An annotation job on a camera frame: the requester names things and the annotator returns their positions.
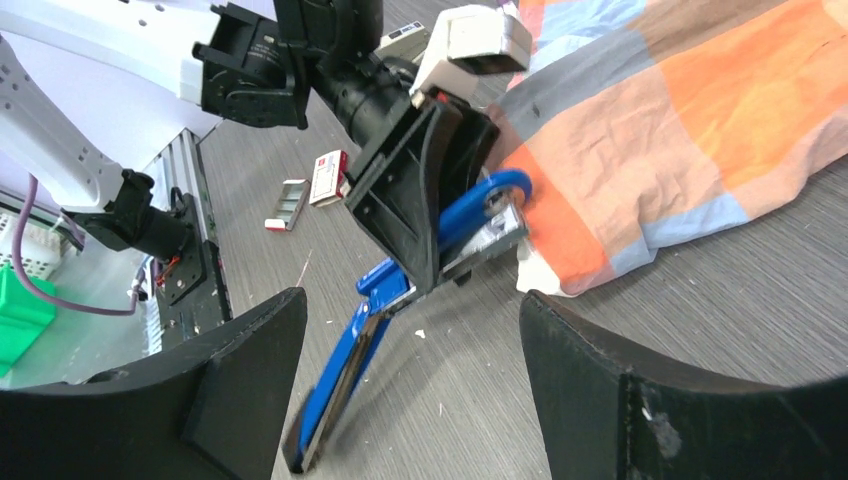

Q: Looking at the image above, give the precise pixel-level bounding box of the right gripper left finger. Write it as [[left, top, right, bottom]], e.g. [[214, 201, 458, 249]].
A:
[[1, 287, 307, 479]]

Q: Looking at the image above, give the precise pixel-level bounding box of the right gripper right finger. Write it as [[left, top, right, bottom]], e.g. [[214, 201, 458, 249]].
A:
[[519, 290, 847, 479]]

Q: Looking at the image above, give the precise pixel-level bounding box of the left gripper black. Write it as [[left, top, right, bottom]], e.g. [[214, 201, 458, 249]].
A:
[[311, 56, 499, 291]]

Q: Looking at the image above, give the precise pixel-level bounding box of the blue stapler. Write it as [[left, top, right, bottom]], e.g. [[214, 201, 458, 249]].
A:
[[282, 169, 533, 474]]

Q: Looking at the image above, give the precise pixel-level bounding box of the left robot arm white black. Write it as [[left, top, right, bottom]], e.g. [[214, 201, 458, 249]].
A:
[[1, 1, 526, 292]]

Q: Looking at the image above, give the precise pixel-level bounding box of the staple box tray with staples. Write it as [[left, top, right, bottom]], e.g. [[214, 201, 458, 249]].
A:
[[264, 179, 311, 232]]

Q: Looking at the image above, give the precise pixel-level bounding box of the red white staple box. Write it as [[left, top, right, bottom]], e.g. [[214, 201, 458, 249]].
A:
[[309, 150, 348, 207]]

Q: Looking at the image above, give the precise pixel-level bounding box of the orange checkered cloth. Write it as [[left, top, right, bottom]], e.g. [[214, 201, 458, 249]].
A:
[[489, 1, 847, 297]]

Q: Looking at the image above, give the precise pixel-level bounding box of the green plastic object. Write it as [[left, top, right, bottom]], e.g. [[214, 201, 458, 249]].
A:
[[1, 265, 57, 377]]

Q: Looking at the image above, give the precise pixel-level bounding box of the white plastic basket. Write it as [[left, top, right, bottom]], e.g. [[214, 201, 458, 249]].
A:
[[1, 212, 62, 280]]

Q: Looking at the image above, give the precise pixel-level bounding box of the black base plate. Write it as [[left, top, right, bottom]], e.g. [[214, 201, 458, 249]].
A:
[[155, 187, 233, 350]]

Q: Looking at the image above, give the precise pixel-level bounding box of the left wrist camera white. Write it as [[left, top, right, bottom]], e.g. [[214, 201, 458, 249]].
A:
[[375, 2, 533, 101]]

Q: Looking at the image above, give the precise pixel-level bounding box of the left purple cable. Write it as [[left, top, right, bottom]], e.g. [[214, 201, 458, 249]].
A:
[[11, 173, 160, 318]]

